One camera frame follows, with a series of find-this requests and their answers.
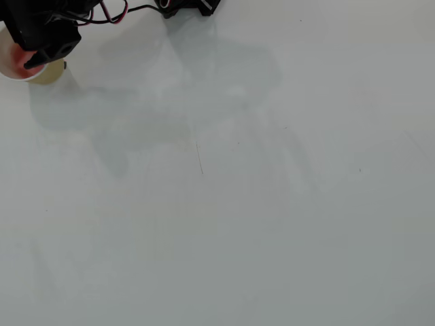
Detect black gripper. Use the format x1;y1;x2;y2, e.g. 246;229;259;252
6;13;83;71

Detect red speckled cube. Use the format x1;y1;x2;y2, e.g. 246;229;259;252
10;43;47;79

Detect white paper cup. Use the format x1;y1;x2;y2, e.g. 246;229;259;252
0;23;66;85

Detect red black servo wires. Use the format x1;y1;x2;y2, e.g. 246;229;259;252
76;0;130;26

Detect black cable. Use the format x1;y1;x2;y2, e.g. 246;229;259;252
76;0;167;26

